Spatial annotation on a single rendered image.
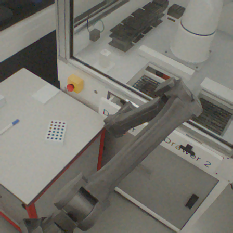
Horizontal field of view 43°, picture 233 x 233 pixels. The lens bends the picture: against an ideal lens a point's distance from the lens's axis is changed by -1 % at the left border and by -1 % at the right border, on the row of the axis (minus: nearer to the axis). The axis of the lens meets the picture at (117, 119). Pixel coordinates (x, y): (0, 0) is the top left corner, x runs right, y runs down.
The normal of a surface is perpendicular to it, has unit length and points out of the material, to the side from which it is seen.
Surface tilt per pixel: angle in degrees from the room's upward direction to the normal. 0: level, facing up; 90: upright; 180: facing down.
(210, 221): 0
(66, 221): 52
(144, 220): 0
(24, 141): 0
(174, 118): 46
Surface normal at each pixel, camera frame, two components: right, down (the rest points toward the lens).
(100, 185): 0.14, 0.11
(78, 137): 0.11, -0.64
